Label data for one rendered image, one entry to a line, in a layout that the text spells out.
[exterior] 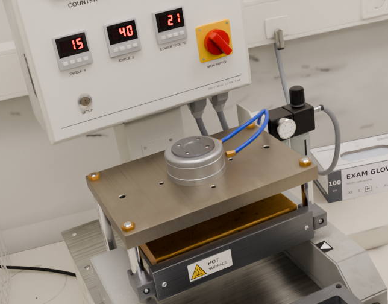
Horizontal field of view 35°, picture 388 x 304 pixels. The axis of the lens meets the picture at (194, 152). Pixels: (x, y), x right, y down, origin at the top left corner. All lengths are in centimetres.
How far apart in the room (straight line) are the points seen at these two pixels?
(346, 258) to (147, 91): 37
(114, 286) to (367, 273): 33
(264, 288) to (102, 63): 39
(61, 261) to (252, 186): 67
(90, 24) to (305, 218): 39
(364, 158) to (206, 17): 57
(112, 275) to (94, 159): 54
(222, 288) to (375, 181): 53
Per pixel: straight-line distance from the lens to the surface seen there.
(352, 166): 131
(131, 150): 97
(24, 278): 136
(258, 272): 93
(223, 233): 79
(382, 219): 127
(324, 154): 136
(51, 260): 138
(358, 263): 84
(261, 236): 80
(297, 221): 82
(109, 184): 85
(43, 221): 143
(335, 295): 79
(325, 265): 85
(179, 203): 77
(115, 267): 87
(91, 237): 108
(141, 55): 89
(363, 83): 148
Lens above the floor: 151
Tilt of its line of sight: 27 degrees down
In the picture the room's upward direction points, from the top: 9 degrees counter-clockwise
